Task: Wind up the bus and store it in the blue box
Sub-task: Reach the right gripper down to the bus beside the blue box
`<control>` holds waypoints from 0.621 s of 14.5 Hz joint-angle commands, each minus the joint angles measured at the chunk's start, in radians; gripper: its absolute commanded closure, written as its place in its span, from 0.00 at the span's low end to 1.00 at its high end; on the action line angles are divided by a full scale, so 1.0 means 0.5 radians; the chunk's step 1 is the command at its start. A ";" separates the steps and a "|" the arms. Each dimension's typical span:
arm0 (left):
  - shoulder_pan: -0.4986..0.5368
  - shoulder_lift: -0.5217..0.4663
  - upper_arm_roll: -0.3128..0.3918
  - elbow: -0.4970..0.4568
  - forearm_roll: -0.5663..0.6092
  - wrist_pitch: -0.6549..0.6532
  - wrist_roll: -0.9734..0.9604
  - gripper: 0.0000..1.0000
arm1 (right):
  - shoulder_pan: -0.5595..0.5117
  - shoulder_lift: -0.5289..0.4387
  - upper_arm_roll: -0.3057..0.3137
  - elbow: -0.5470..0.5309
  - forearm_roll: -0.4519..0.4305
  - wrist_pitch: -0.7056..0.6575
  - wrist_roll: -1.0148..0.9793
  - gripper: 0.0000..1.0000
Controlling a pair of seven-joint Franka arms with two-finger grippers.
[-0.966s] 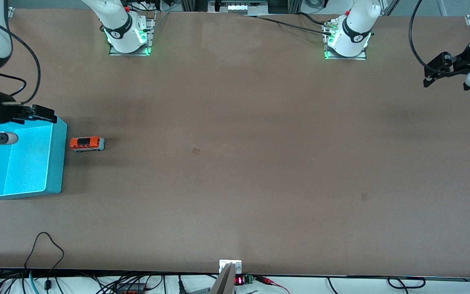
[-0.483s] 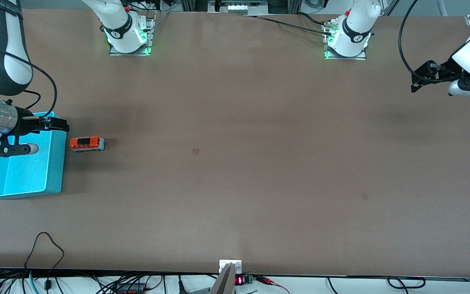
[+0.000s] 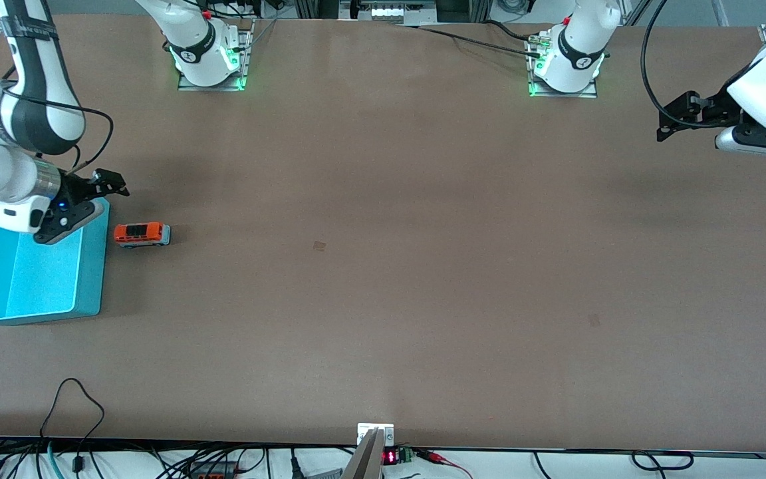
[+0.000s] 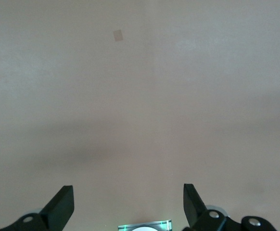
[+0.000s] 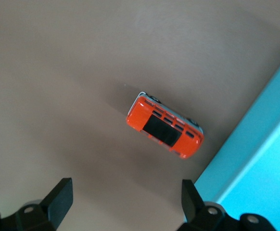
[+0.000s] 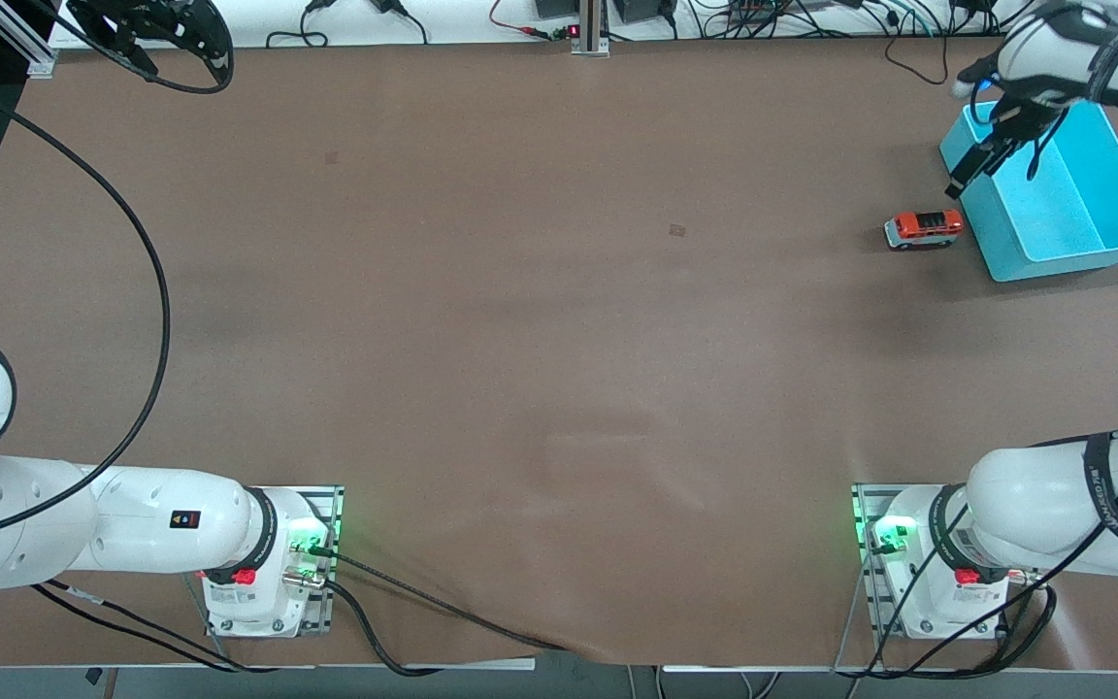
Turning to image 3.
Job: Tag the black power strip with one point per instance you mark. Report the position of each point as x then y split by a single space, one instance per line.
213 471

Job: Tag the white lit device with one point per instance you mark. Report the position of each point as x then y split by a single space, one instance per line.
389 12

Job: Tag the orange toy bus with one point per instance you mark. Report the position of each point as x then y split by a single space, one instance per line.
142 233

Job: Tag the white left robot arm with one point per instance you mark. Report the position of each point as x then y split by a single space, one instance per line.
576 46

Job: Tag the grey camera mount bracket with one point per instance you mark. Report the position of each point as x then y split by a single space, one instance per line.
370 459

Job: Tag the blue plastic box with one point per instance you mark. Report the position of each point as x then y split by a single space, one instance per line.
44 286

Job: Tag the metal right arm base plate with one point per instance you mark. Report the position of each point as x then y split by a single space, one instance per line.
210 87

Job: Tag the red digit display module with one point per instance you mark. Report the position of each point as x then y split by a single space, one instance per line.
391 457

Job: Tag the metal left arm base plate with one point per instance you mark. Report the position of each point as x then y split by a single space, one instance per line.
586 92

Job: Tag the red clip test lead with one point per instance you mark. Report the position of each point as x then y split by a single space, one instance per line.
433 456

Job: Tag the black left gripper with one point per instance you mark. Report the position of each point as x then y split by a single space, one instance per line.
716 107

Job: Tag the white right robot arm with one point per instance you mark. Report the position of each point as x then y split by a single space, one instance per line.
37 80

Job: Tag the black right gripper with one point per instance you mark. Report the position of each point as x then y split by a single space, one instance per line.
78 187

